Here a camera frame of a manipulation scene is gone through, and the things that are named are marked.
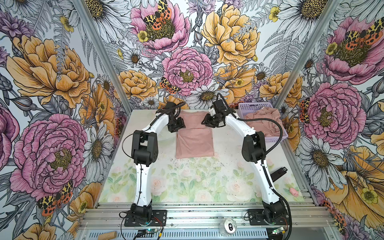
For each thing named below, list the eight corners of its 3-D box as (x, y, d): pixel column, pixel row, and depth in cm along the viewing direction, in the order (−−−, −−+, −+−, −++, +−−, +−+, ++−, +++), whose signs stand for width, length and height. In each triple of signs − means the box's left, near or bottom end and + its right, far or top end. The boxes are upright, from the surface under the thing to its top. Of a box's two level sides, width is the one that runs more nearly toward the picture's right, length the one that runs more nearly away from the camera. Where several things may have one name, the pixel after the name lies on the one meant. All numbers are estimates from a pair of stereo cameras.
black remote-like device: (272, 182, 88) (275, 180, 85) (268, 177, 90) (270, 174, 87) (285, 173, 91) (289, 171, 88) (281, 168, 93) (284, 165, 90)
